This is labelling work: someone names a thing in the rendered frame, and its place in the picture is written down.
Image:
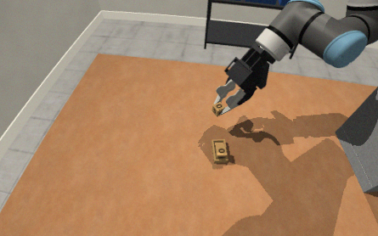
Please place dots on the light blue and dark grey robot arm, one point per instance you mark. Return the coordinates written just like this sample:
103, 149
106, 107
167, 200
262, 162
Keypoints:
336, 42

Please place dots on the tan wooden number cube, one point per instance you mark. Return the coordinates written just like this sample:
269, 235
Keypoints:
217, 108
221, 153

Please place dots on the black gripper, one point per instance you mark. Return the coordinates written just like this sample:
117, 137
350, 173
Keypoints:
242, 73

